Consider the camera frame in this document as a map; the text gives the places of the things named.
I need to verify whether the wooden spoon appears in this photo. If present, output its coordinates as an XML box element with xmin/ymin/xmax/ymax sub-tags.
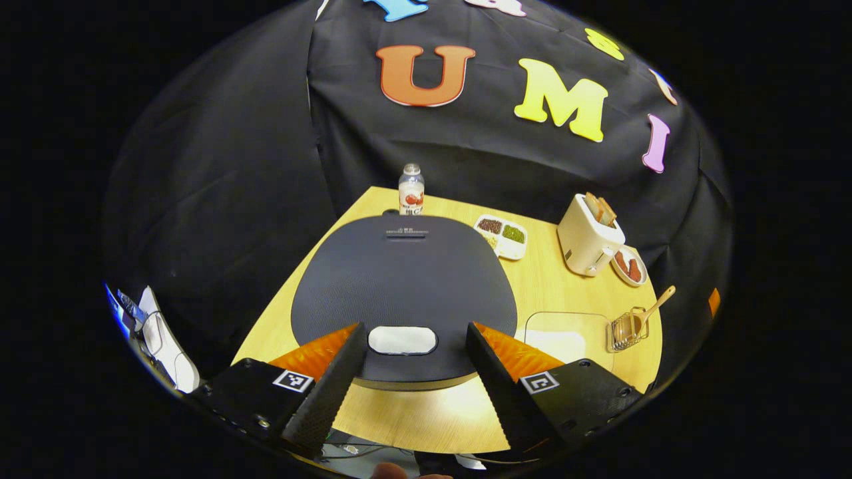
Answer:
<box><xmin>629</xmin><ymin>285</ymin><xmax>677</xmax><ymax>337</ymax></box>

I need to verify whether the black rice cooker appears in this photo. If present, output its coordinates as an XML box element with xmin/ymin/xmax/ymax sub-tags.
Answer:
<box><xmin>290</xmin><ymin>210</ymin><xmax>519</xmax><ymax>392</ymax></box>

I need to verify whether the black backdrop cloth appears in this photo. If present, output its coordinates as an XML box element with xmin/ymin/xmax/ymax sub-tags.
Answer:
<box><xmin>103</xmin><ymin>0</ymin><xmax>733</xmax><ymax>380</ymax></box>

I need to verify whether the white toaster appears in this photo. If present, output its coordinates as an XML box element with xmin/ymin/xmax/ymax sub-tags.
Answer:
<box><xmin>556</xmin><ymin>193</ymin><xmax>626</xmax><ymax>277</ymax></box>

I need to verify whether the small clear water bottle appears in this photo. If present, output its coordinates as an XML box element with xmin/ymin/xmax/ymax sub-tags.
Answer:
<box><xmin>398</xmin><ymin>163</ymin><xmax>425</xmax><ymax>217</ymax></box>

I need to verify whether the computer monitor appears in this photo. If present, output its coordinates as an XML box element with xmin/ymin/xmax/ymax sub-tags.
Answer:
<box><xmin>105</xmin><ymin>285</ymin><xmax>148</xmax><ymax>337</ymax></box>

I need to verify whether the white round plate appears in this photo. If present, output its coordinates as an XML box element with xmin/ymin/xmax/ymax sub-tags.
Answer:
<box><xmin>610</xmin><ymin>245</ymin><xmax>648</xmax><ymax>287</ymax></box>

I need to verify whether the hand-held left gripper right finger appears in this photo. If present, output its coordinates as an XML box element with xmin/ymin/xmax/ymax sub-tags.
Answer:
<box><xmin>465</xmin><ymin>321</ymin><xmax>644</xmax><ymax>461</ymax></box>

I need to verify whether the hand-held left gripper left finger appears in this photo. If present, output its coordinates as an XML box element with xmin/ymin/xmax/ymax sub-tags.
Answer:
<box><xmin>190</xmin><ymin>322</ymin><xmax>369</xmax><ymax>461</ymax></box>

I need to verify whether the divided white bean dish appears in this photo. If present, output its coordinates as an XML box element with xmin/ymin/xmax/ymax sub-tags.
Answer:
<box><xmin>473</xmin><ymin>214</ymin><xmax>529</xmax><ymax>261</ymax></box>

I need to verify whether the clear plastic container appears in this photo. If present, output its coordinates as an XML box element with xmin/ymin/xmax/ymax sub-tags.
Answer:
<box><xmin>524</xmin><ymin>311</ymin><xmax>616</xmax><ymax>372</ymax></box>

